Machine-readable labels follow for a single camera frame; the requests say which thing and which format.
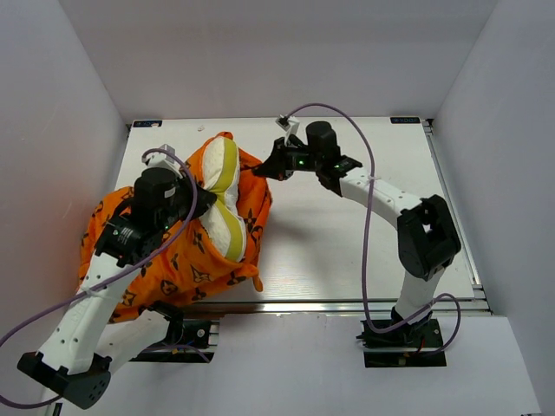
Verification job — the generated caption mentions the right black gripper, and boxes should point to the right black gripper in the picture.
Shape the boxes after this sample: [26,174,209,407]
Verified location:
[257,136,323,181]

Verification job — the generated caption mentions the cream contoured pillow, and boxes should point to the cream contoured pillow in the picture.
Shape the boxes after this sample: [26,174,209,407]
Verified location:
[200,133,246,263]

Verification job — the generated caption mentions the orange patterned pillowcase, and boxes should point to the orange patterned pillowcase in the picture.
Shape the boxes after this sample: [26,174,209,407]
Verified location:
[77,131,273,325]

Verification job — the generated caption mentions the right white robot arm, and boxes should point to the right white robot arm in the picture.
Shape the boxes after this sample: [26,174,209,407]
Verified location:
[252,116,461,346]

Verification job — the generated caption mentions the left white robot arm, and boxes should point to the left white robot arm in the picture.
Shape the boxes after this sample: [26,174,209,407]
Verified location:
[17,167,217,410]

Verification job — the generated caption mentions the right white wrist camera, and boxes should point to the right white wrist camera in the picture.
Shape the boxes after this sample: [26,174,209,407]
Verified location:
[276,115,300,147]

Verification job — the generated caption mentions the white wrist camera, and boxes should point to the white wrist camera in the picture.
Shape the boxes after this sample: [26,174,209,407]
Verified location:
[276,115,300,147]
[141,144,181,175]

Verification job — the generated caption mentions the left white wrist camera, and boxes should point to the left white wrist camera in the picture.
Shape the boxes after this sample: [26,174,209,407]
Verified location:
[141,144,181,175]

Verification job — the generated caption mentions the aluminium table rail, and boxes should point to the aluminium table rail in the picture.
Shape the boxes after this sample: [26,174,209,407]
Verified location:
[186,299,491,314]

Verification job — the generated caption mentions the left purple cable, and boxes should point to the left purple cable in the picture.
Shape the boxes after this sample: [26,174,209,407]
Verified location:
[0,148,212,409]

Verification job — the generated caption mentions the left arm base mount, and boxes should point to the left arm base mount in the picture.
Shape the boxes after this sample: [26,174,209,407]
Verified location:
[131,302,219,364]

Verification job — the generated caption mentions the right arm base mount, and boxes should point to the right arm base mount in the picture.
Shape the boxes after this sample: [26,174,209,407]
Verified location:
[356,318,447,368]

